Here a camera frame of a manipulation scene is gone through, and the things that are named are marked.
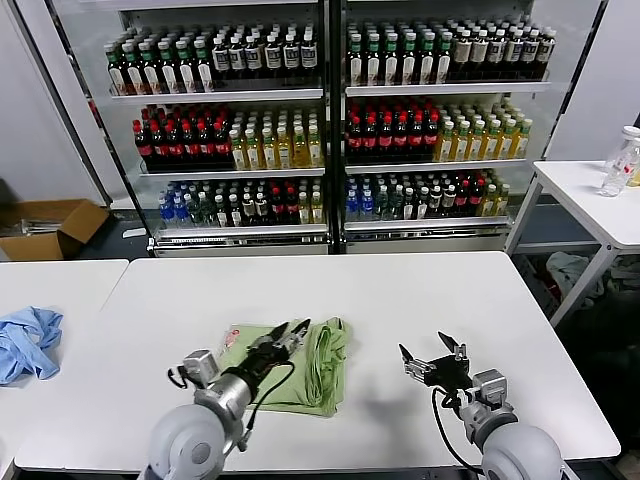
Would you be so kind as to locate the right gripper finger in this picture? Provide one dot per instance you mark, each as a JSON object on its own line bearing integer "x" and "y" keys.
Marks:
{"x": 417, "y": 371}
{"x": 459, "y": 351}

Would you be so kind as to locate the clear bottle white cap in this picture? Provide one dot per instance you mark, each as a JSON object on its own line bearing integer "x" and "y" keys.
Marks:
{"x": 631, "y": 145}

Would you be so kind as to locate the dark mixed clothes pile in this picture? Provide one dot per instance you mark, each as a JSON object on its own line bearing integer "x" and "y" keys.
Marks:
{"x": 622, "y": 285}

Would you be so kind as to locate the white cap beige label bottle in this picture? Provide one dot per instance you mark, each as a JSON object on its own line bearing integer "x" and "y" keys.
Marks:
{"x": 480, "y": 54}
{"x": 462, "y": 55}

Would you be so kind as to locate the blue water bottle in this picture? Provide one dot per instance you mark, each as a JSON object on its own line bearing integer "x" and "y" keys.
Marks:
{"x": 353, "y": 207}
{"x": 182, "y": 213}
{"x": 167, "y": 214}
{"x": 367, "y": 207}

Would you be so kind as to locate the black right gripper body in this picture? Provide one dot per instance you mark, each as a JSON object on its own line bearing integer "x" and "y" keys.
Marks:
{"x": 450, "y": 372}

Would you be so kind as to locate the yellow liquid container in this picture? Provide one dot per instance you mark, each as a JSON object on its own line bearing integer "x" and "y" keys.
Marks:
{"x": 635, "y": 179}

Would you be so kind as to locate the light green polo shirt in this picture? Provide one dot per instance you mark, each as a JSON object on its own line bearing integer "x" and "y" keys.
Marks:
{"x": 325, "y": 370}

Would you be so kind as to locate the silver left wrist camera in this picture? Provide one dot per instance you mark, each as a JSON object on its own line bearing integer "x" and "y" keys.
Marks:
{"x": 202, "y": 365}

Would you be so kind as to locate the clear green bottle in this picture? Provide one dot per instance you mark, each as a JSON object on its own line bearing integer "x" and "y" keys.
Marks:
{"x": 210, "y": 213}
{"x": 395, "y": 206}
{"x": 382, "y": 206}
{"x": 197, "y": 214}

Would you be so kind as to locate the black framed glass cooler door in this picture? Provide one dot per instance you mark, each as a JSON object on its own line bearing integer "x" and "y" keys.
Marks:
{"x": 86, "y": 125}
{"x": 572, "y": 50}

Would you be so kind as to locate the green cap tea bottle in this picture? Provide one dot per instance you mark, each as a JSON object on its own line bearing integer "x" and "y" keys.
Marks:
{"x": 444, "y": 63}
{"x": 410, "y": 64}
{"x": 169, "y": 73}
{"x": 150, "y": 73}
{"x": 374, "y": 65}
{"x": 356, "y": 65}
{"x": 187, "y": 72}
{"x": 134, "y": 74}
{"x": 204, "y": 71}
{"x": 392, "y": 65}
{"x": 428, "y": 63}
{"x": 117, "y": 75}

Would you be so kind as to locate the white beverage cooler cabinet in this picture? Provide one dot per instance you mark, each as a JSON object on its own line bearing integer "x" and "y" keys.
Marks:
{"x": 450, "y": 90}
{"x": 215, "y": 95}

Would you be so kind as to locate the grey white cloth pile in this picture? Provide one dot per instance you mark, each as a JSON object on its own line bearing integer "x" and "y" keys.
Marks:
{"x": 570, "y": 272}

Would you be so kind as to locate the small dark white cap bottle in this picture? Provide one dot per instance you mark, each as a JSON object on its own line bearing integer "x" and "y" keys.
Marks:
{"x": 409, "y": 206}
{"x": 222, "y": 214}
{"x": 249, "y": 212}
{"x": 422, "y": 205}
{"x": 436, "y": 205}
{"x": 262, "y": 211}
{"x": 235, "y": 213}
{"x": 450, "y": 204}

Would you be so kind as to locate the crumpled light blue shirt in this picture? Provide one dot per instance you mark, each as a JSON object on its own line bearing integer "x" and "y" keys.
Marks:
{"x": 30, "y": 345}

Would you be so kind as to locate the white flat floor object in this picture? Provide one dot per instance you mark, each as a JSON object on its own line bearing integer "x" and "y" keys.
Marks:
{"x": 134, "y": 232}

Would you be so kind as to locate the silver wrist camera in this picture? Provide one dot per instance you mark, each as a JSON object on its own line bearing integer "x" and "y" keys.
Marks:
{"x": 492, "y": 385}
{"x": 202, "y": 365}

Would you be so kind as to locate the open brown cardboard box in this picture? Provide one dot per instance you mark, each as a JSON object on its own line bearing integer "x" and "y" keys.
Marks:
{"x": 45, "y": 246}

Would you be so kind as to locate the small yellow juice bottle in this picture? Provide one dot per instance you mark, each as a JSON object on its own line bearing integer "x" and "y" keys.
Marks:
{"x": 504, "y": 203}
{"x": 317, "y": 211}
{"x": 491, "y": 204}
{"x": 304, "y": 212}

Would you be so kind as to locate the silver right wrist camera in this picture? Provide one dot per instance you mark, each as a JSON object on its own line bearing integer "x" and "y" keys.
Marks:
{"x": 492, "y": 385}

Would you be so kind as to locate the small red cap cola bottle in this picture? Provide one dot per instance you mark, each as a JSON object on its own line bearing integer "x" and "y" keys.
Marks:
{"x": 277, "y": 210}
{"x": 464, "y": 202}
{"x": 478, "y": 201}
{"x": 291, "y": 210}

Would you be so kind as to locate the metal rods bundle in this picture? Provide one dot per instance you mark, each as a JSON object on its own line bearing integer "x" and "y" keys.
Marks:
{"x": 42, "y": 227}

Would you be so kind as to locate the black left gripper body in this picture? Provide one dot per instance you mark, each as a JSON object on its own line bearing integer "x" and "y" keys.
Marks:
{"x": 267, "y": 357}

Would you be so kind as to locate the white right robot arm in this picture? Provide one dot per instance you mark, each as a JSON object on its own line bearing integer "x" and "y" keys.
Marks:
{"x": 520, "y": 450}

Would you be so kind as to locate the white side table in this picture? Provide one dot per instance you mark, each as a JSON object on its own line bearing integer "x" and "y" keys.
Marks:
{"x": 575, "y": 195}

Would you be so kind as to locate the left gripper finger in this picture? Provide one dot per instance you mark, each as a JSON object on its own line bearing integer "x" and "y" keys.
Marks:
{"x": 275, "y": 336}
{"x": 297, "y": 337}

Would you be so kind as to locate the small clear plastic bottle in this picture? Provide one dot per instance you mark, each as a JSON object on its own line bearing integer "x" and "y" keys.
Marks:
{"x": 614, "y": 184}

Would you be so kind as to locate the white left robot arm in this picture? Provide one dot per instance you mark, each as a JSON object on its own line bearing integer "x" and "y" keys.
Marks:
{"x": 190, "y": 445}

